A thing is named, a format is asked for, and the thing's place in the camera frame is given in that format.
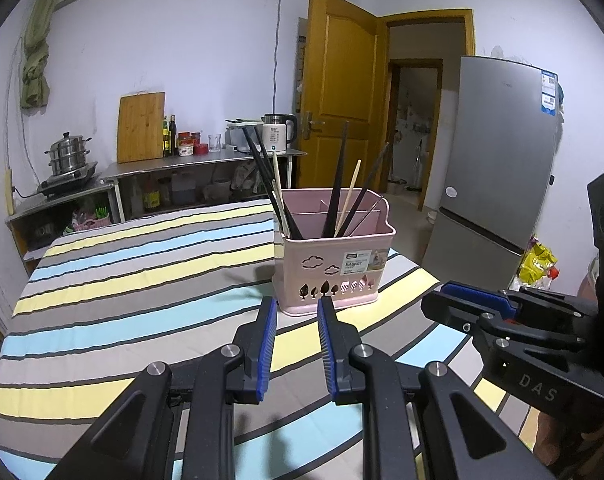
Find black induction cooker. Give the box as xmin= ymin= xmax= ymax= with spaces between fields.
xmin=36 ymin=161 xmax=100 ymax=200

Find wooden cutting board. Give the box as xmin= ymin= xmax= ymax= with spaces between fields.
xmin=117 ymin=91 xmax=166 ymax=164

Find pink basket with vegetables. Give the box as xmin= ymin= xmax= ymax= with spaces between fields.
xmin=64 ymin=204 xmax=113 ymax=233

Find steel kitchen table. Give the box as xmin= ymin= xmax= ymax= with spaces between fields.
xmin=99 ymin=147 xmax=308 ymax=226

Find yellow wooden door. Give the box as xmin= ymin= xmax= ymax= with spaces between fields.
xmin=302 ymin=0 xmax=390 ymax=193

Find grey refrigerator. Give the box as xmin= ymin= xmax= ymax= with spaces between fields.
xmin=421 ymin=55 xmax=563 ymax=293

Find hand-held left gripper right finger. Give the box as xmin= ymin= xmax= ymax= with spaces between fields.
xmin=316 ymin=296 xmax=558 ymax=480

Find white electric kettle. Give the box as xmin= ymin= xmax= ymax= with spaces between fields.
xmin=261 ymin=112 xmax=299 ymax=154

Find clear plastic storage container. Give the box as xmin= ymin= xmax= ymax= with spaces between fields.
xmin=225 ymin=120 xmax=264 ymax=153

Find person's right hand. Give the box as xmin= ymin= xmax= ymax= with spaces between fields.
xmin=532 ymin=396 xmax=604 ymax=471

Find green curtain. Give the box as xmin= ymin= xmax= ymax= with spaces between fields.
xmin=21 ymin=0 xmax=75 ymax=109

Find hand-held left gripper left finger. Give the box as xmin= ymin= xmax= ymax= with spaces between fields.
xmin=47 ymin=296 xmax=278 ymax=480

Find yellow snack bag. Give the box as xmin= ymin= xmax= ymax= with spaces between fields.
xmin=517 ymin=234 xmax=559 ymax=286

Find bunch of black chopsticks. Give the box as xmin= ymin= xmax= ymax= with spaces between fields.
xmin=242 ymin=121 xmax=390 ymax=241

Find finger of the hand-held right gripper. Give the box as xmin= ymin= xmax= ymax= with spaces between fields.
xmin=441 ymin=281 xmax=598 ymax=322
xmin=422 ymin=292 xmax=588 ymax=361

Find beige wooden chopstick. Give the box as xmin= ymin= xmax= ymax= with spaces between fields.
xmin=333 ymin=159 xmax=363 ymax=238
xmin=272 ymin=151 xmax=289 ymax=236

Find grey air conditioner cable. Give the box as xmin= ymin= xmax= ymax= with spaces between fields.
xmin=272 ymin=0 xmax=284 ymax=117

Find pink plastic utensil basket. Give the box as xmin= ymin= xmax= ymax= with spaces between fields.
xmin=272 ymin=187 xmax=397 ymax=317

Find steel steamer pot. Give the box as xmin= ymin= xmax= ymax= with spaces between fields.
xmin=44 ymin=131 xmax=93 ymax=177

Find striped tablecloth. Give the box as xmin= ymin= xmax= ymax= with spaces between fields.
xmin=0 ymin=195 xmax=543 ymax=480

